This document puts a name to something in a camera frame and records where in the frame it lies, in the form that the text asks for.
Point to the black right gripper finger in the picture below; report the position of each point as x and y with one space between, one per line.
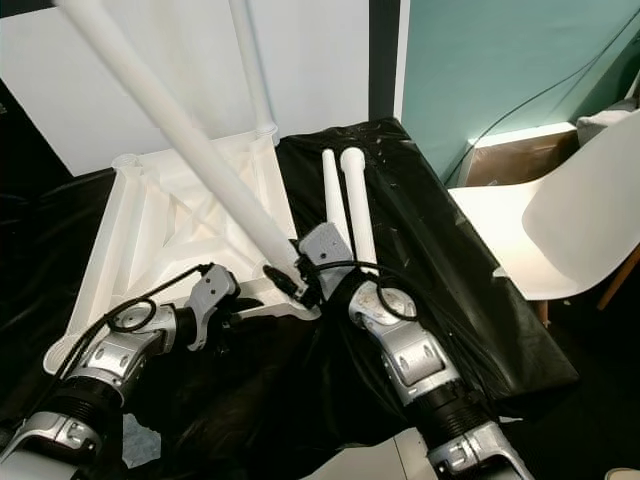
284 281

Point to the white plastic table leg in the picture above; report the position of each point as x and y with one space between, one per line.
335 190
358 200
252 70
190 120

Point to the white plastic table top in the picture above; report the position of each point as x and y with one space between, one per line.
150 230

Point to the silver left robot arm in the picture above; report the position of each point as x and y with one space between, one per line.
100 390

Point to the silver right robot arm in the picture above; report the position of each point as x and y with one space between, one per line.
415 350

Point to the white plastic chair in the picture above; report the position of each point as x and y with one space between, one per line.
570 230

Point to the grey cushion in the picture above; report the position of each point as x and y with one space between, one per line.
605 125

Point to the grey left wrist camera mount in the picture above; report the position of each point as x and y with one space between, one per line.
210 300

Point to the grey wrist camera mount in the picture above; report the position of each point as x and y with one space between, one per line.
210 300
328 250

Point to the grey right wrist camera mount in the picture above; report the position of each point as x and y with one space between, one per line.
328 250

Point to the black vertical wall post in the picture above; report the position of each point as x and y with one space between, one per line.
384 60

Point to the white wall panel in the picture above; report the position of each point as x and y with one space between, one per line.
80 90

